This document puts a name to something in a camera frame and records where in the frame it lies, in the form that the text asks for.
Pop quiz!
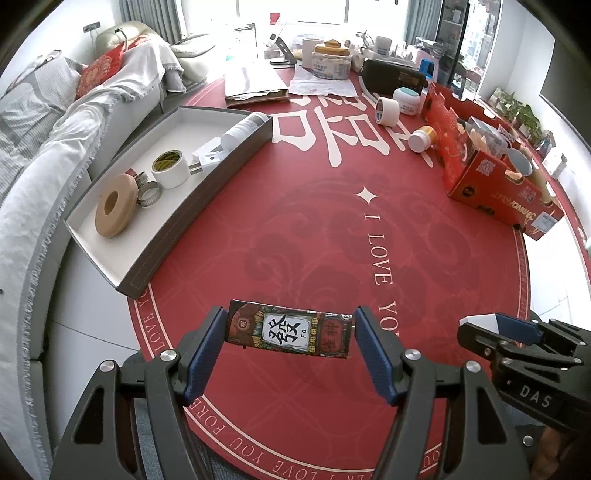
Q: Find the grey curtain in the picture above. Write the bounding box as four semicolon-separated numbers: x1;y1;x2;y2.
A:
119;0;183;42

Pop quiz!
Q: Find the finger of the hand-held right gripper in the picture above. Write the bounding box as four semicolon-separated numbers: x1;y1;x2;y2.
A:
495;313;583;356
457;322;513;367

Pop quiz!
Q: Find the grey patterned cloth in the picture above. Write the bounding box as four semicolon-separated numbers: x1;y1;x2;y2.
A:
0;50;88;195

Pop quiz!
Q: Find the phone stand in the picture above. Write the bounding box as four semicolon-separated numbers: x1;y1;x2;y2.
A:
265;23;296;65

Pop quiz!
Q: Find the white grey power adapter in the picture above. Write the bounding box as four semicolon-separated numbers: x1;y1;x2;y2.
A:
187;137;232;178

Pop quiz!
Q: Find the grey cardboard tray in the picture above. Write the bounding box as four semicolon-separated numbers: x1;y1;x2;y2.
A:
64;106;274;300

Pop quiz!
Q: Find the brown envelope with papers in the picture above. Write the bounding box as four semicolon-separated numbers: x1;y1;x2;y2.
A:
225;62;291;109

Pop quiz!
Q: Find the white sofa blanket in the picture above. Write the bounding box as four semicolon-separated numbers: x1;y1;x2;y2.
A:
0;34;185;480

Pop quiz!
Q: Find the red cardboard box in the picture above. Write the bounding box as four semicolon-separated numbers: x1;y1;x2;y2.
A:
422;83;565;241

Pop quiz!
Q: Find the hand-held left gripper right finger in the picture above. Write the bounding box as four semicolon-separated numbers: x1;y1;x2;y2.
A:
353;305;536;480

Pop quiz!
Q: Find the black radio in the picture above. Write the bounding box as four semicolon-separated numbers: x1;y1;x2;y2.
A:
360;58;428;93

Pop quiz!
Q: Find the red patterned cushion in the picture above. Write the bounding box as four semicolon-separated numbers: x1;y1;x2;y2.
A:
76;44;127;97

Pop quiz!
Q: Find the white jar gold lid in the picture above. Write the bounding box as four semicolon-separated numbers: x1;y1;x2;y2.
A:
408;126;437;153

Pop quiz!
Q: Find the white plastic bottle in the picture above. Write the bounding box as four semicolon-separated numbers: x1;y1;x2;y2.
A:
221;112;271;151

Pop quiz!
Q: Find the white tape roll blue core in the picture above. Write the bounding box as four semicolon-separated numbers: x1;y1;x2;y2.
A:
374;96;400;128

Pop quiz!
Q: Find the white tape roll yellow core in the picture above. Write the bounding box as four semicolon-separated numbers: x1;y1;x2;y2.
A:
151;150;189;190

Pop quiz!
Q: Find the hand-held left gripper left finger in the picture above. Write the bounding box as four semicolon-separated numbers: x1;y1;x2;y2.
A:
48;305;229;480

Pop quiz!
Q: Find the cream sofa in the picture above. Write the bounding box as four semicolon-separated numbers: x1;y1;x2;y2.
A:
95;21;218;93

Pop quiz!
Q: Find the tan tape roll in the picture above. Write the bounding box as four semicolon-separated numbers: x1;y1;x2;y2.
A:
95;173;139;239

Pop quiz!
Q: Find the white jar teal lid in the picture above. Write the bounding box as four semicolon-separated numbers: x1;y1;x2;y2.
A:
392;87;422;115

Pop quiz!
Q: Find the red round table mat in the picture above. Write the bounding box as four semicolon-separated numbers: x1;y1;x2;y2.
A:
127;65;529;480

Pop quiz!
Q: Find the printed card box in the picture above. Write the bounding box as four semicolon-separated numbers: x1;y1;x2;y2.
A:
225;299;355;358

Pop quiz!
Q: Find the clear tub yellow lid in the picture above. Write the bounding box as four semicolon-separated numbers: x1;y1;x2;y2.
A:
311;41;354;80

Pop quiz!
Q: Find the small white block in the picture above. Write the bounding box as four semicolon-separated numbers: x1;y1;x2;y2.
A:
459;313;499;330

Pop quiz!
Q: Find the green potted plant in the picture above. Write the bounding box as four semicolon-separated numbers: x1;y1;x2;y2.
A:
496;88;542;139

